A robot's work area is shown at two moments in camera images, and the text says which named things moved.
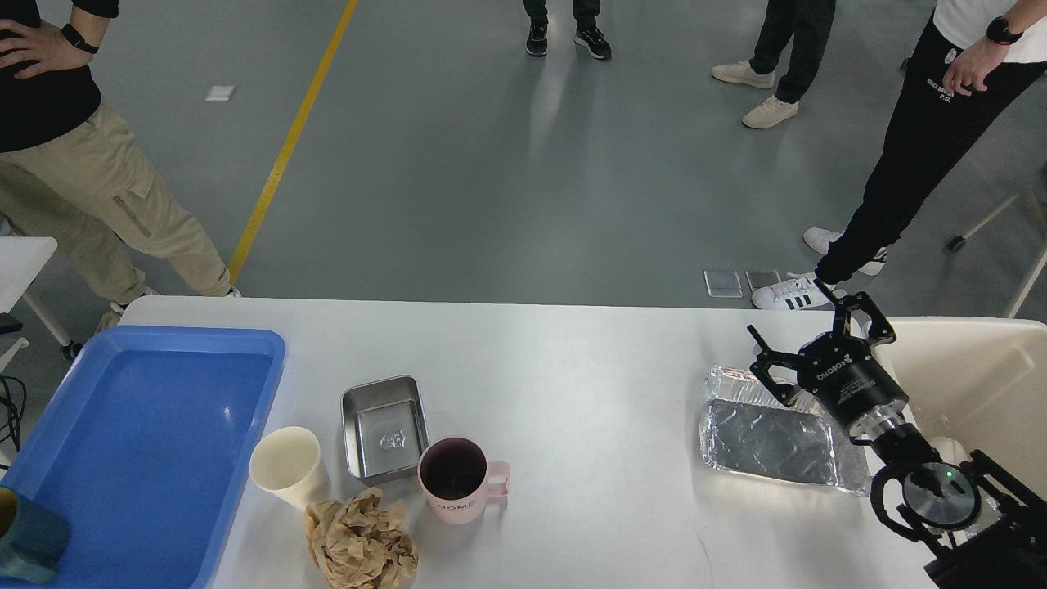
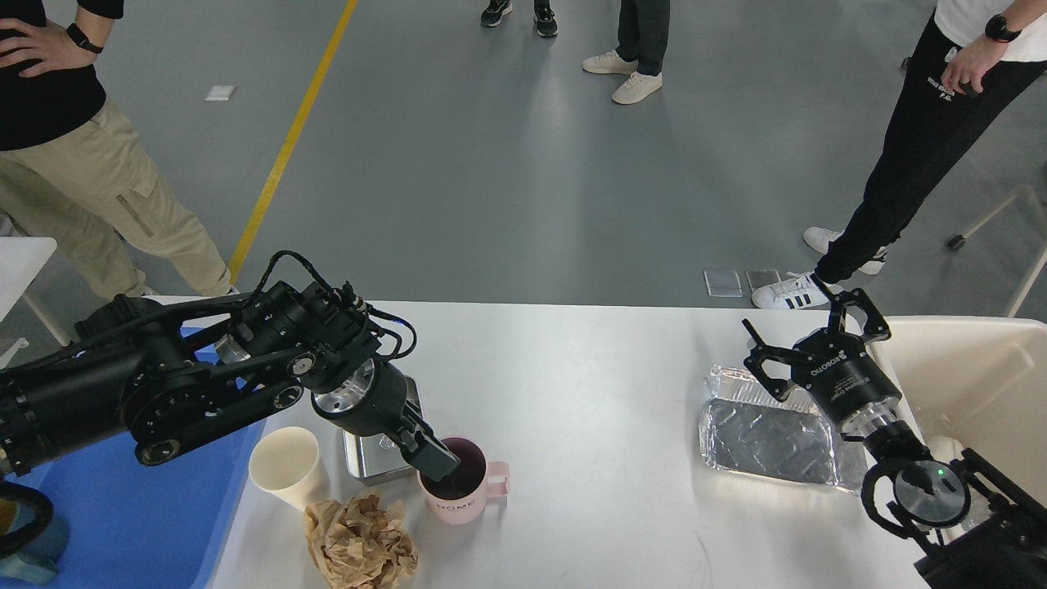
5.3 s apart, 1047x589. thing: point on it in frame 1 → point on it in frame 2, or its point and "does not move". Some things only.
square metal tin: (384, 427) does not move
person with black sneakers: (588, 35) → (545, 20)
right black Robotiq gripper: (844, 374) does not move
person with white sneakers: (788, 47) → (643, 37)
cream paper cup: (285, 462) does not move
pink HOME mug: (456, 478) does not move
